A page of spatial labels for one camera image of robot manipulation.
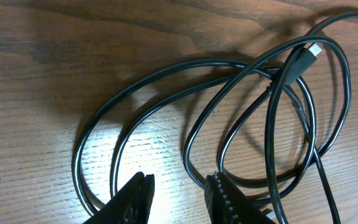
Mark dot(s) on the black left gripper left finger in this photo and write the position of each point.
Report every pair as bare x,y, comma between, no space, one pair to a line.
131,205

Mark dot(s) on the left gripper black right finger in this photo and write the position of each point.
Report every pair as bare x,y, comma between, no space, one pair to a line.
226,204

